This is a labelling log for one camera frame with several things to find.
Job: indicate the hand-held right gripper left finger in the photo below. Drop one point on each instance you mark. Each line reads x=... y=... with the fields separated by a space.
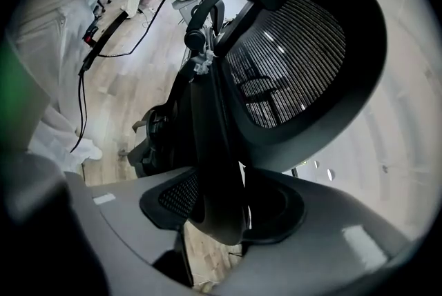
x=24 y=98

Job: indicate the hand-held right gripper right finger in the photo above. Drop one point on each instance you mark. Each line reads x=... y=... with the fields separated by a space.
x=38 y=218

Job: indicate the grey mesh office chair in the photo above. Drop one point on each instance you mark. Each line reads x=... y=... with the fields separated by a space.
x=304 y=56

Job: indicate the black and red chair base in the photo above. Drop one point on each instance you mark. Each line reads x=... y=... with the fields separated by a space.
x=92 y=29

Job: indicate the person's white clothing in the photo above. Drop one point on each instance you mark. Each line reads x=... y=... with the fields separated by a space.
x=58 y=29

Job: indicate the white crumpled tag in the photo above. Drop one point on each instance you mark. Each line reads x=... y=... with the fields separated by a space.
x=203 y=63

